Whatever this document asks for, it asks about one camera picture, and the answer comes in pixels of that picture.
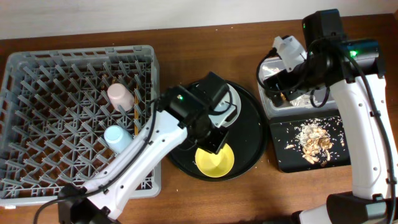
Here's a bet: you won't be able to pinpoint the grey round plate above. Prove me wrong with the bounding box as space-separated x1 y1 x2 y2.
209 84 241 128

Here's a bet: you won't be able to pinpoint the white napkin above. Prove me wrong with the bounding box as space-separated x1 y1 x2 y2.
289 95 321 108

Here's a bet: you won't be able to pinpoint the yellow bowl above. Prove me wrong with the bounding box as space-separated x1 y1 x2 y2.
195 144 234 178

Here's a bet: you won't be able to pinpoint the gold foil wrapper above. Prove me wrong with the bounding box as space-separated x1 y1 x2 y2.
280 93 287 102

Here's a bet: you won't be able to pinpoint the food scraps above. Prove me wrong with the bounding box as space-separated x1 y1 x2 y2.
284 118 346 167

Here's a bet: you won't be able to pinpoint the blue plastic cup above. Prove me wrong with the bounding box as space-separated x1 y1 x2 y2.
104 125 132 154

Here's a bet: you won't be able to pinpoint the pink plastic cup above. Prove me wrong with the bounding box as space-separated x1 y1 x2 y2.
107 83 134 111

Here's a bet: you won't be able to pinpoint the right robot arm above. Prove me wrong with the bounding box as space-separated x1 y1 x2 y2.
259 36 397 223

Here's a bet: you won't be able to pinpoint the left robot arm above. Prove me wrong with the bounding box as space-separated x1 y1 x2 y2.
58 84 241 223

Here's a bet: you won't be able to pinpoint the grey plastic dishwasher rack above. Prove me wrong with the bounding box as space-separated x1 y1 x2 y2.
1 45 160 208

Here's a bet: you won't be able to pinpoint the clear plastic bin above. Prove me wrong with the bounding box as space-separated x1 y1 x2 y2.
258 57 337 119

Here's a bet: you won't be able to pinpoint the round black tray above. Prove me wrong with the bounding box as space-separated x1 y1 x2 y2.
168 81 268 182

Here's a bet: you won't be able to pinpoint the black rectangular tray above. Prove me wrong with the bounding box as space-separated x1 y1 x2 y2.
270 114 351 173

